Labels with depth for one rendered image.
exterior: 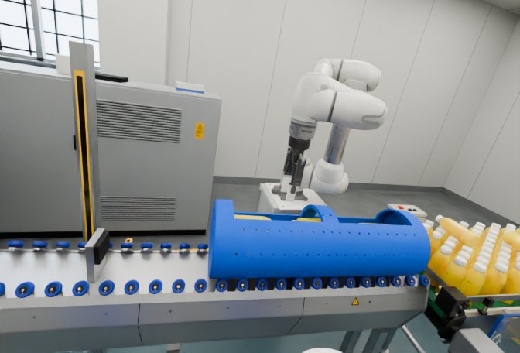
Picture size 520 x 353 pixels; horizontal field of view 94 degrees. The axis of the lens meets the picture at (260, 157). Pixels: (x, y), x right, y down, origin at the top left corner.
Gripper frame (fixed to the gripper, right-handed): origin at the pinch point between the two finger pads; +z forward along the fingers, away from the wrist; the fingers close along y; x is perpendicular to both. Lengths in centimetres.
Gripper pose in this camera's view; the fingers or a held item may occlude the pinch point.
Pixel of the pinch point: (288, 189)
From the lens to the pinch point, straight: 91.6
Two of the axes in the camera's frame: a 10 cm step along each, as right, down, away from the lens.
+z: -1.7, 9.3, 3.1
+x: 9.7, 1.0, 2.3
